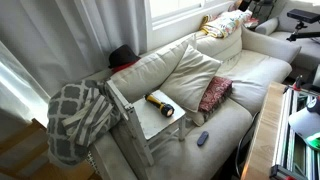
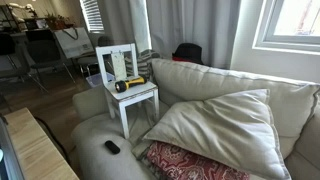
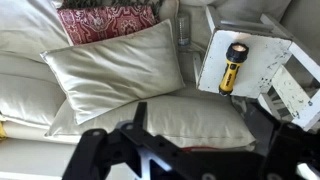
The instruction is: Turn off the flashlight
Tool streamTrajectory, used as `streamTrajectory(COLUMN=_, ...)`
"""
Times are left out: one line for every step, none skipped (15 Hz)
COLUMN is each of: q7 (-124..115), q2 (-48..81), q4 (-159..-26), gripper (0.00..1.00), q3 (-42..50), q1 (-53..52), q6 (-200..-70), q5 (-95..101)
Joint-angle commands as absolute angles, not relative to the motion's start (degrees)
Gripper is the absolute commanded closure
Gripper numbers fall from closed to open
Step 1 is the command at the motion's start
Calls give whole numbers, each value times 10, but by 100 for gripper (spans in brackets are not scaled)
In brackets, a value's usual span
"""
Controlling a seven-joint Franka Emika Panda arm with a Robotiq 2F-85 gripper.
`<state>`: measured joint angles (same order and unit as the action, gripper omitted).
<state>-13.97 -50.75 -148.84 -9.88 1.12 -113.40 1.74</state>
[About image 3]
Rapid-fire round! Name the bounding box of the yellow and black flashlight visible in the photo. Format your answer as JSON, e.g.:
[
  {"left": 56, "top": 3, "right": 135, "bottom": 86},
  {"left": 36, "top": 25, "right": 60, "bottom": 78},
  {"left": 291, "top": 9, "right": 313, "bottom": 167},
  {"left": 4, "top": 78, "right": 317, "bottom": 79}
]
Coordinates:
[{"left": 218, "top": 42, "right": 250, "bottom": 97}]

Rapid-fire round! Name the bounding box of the red patterned pillow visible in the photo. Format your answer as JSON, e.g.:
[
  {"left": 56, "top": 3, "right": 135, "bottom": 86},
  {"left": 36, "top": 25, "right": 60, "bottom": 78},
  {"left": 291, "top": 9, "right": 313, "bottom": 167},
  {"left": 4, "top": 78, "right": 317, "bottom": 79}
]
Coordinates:
[{"left": 56, "top": 4, "right": 160, "bottom": 47}]

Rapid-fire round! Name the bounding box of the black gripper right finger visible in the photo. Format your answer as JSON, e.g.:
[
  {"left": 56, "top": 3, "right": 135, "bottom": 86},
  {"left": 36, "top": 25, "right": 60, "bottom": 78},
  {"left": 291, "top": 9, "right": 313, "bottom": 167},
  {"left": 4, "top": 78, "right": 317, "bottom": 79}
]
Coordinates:
[{"left": 247, "top": 102, "right": 320, "bottom": 180}]

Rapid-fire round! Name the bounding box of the beige satin pillow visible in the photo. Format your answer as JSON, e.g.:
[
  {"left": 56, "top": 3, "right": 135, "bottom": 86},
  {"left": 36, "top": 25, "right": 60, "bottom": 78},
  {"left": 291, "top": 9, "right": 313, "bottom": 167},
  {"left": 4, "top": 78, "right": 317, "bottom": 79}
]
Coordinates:
[{"left": 39, "top": 18, "right": 186, "bottom": 126}]

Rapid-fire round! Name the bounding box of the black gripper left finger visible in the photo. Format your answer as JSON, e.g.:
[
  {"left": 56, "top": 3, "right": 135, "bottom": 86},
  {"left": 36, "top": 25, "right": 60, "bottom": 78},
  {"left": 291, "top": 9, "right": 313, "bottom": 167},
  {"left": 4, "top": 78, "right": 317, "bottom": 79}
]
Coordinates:
[{"left": 62, "top": 101, "right": 182, "bottom": 180}]

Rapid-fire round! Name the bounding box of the clear drinking glass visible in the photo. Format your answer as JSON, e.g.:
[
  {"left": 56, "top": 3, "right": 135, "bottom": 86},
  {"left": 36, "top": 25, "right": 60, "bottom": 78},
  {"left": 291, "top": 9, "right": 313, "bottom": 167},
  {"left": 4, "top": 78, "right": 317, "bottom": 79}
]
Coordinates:
[{"left": 175, "top": 13, "right": 192, "bottom": 48}]

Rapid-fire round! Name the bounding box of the beige fabric sofa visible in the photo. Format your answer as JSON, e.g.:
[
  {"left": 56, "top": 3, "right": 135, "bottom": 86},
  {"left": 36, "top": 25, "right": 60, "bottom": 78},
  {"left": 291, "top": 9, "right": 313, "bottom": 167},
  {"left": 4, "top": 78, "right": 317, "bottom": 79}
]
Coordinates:
[{"left": 0, "top": 0, "right": 320, "bottom": 180}]

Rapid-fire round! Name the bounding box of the small white wooden chair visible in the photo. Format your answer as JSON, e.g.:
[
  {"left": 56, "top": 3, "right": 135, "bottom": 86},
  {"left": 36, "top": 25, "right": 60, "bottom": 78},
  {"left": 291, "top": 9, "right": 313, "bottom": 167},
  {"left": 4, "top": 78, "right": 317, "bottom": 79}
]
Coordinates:
[{"left": 193, "top": 4, "right": 320, "bottom": 132}]

